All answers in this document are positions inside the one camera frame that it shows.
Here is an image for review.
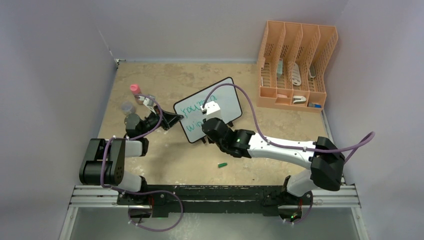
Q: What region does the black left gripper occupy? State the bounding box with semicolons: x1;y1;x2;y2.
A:
139;105;183;137

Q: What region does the white whiteboard black frame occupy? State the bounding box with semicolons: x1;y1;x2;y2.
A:
173;77;243;144

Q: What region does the green marker cap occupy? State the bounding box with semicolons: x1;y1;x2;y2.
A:
218;162;228;168

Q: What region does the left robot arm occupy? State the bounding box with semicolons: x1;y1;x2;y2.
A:
79;110;184;205

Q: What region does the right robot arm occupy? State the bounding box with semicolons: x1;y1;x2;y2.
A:
201;117;345;204

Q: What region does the clear plastic clip jar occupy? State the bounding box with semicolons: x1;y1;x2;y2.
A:
120;101;136;116

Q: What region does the pink lid crayon bottle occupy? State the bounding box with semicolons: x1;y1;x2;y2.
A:
129;83;144;105

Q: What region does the white stapler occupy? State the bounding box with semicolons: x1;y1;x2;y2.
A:
292;95;307;105

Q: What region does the white perforated object in organizer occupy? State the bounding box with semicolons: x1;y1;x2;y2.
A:
291;62;302;87

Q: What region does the peach plastic file organizer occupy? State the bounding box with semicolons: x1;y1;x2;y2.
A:
256;20;339;113

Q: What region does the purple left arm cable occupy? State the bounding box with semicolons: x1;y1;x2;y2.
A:
100;95;184;233

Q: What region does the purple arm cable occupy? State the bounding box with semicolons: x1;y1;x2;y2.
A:
202;82;376;226
100;95;184;233

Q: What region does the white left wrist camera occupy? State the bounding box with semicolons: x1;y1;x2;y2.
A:
143;95;156;108

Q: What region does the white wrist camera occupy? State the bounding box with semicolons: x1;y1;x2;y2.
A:
200;101;222;121
143;95;156;108

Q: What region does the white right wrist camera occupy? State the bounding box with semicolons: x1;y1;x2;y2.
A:
200;101;222;121

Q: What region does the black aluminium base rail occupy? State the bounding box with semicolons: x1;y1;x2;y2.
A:
69;185;361;218

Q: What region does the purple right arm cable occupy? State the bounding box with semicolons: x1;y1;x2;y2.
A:
202;82;376;226

